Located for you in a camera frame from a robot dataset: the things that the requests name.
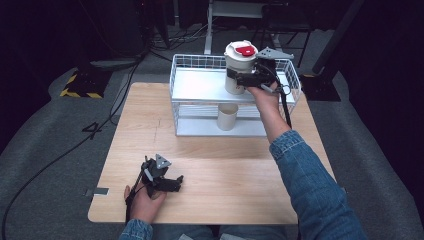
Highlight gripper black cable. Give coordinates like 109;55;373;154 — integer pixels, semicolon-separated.
124;171;148;224
277;83;294;130

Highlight black chair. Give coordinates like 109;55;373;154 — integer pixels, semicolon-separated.
249;2;315;69

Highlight white tumbler with red lid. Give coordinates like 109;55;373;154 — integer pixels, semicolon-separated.
223;39;260;96

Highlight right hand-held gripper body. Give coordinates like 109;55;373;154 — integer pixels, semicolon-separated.
251;46;296;94

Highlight white desk frame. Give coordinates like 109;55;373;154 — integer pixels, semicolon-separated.
203;0;288;56

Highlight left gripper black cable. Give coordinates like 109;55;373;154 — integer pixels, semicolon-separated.
124;171;148;224

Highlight person's right hand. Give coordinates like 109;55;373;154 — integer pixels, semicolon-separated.
246;81;285;116

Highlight person's legs in jeans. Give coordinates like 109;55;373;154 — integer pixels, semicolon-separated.
149;224;299;240

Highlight long black floor cable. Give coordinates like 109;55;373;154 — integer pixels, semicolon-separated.
0;58;143;240

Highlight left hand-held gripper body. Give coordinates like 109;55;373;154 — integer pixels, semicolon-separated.
139;153;173;198

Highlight yellow black striped stand base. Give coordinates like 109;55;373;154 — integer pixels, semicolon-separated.
59;67;113;100

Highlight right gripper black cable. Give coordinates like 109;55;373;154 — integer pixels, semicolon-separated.
277;83;294;130

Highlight person's left hand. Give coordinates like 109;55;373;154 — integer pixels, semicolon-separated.
123;184;167;225

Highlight black slanted stand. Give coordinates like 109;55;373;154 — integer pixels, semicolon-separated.
299;0;366;102

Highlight white wire shelf rack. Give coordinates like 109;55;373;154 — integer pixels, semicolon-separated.
168;53;303;139

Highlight bundle of floor cables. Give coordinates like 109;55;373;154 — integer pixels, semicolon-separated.
146;22;216;56

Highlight grey tape strip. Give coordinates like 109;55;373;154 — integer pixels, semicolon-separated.
84;187;110;197

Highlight white paper cup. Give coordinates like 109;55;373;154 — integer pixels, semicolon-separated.
216;102;240;132

